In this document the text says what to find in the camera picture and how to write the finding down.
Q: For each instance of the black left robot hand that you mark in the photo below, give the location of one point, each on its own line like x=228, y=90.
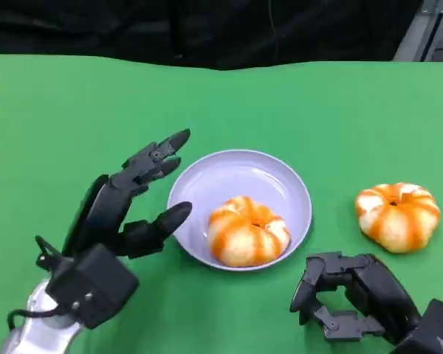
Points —
x=99, y=210

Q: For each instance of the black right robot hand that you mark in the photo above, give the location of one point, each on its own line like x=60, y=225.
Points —
x=384, y=291

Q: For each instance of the orange and white bread roll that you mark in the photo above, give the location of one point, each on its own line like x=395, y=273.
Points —
x=398, y=217
x=247, y=236

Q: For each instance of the lilac plate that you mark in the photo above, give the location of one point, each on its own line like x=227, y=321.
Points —
x=240, y=177

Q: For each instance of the black backdrop cloth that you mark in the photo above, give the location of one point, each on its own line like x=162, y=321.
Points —
x=170, y=29

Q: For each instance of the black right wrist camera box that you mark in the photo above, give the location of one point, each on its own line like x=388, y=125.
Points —
x=435, y=328

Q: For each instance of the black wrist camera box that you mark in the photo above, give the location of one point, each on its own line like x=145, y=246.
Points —
x=435, y=328
x=96, y=284

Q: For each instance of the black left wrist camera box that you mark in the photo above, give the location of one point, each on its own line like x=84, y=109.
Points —
x=96, y=284

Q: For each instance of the grey metal frame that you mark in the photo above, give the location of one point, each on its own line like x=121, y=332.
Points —
x=413, y=40

